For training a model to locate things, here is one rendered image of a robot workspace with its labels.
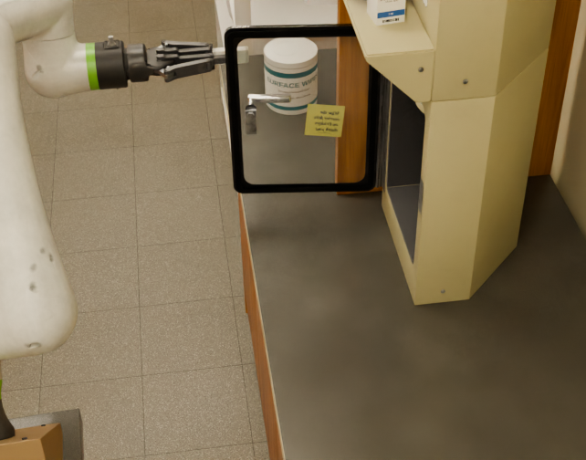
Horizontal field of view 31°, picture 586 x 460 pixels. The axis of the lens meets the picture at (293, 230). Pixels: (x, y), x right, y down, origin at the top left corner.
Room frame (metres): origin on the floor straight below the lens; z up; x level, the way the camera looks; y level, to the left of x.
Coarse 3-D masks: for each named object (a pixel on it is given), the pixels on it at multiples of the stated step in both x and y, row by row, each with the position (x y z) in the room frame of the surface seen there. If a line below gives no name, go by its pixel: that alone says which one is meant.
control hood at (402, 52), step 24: (360, 0) 1.64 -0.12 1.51; (408, 0) 1.64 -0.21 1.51; (360, 24) 1.56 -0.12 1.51; (408, 24) 1.56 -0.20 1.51; (384, 48) 1.48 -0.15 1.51; (408, 48) 1.47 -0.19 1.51; (432, 48) 1.47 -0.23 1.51; (384, 72) 1.46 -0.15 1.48; (408, 72) 1.46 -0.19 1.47; (432, 72) 1.47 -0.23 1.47
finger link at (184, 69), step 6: (198, 60) 1.77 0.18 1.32; (204, 60) 1.77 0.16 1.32; (210, 60) 1.77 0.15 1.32; (174, 66) 1.75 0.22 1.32; (180, 66) 1.75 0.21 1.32; (186, 66) 1.75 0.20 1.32; (192, 66) 1.75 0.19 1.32; (198, 66) 1.76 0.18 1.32; (204, 66) 1.76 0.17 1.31; (168, 72) 1.73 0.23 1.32; (174, 72) 1.75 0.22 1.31; (180, 72) 1.75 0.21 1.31; (186, 72) 1.75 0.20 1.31; (192, 72) 1.75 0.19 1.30; (198, 72) 1.76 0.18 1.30; (204, 72) 1.76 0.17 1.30; (174, 78) 1.74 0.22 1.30
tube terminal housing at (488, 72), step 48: (432, 0) 1.51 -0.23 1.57; (480, 0) 1.48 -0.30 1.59; (528, 0) 1.55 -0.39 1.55; (480, 48) 1.48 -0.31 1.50; (528, 48) 1.57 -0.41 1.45; (432, 96) 1.47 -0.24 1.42; (480, 96) 1.48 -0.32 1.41; (528, 96) 1.60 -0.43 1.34; (432, 144) 1.47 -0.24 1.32; (480, 144) 1.48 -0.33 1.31; (528, 144) 1.62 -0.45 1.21; (432, 192) 1.47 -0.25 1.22; (480, 192) 1.48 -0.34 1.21; (432, 240) 1.47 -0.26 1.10; (480, 240) 1.50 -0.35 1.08; (432, 288) 1.47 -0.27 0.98
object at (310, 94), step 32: (256, 64) 1.77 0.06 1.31; (288, 64) 1.77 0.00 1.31; (320, 64) 1.77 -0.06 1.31; (352, 64) 1.77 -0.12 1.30; (256, 96) 1.77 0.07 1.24; (288, 96) 1.77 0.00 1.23; (320, 96) 1.77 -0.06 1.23; (352, 96) 1.77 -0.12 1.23; (256, 128) 1.77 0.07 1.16; (288, 128) 1.77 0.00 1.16; (320, 128) 1.77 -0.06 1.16; (352, 128) 1.77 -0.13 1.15; (256, 160) 1.77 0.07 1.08; (288, 160) 1.77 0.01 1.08; (320, 160) 1.77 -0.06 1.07; (352, 160) 1.77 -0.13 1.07
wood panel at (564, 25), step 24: (576, 0) 1.89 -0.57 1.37; (552, 24) 1.88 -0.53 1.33; (576, 24) 1.89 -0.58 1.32; (552, 48) 1.88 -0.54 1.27; (552, 72) 1.88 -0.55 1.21; (552, 96) 1.88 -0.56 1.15; (552, 120) 1.89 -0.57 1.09; (552, 144) 1.89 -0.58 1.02; (336, 192) 1.83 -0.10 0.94; (360, 192) 1.83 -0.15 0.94
